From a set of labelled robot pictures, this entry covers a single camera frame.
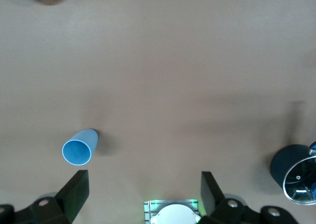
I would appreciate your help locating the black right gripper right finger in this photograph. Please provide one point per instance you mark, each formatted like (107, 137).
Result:
(214, 204)

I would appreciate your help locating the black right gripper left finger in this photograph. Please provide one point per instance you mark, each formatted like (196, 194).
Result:
(71, 197)

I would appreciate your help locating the blue plastic cup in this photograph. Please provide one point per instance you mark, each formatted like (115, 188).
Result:
(85, 141)

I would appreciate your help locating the aluminium mounting plate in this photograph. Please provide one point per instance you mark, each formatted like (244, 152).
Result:
(149, 208)

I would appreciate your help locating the dark steel-lined mug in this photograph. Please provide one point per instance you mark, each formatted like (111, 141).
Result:
(282, 164)

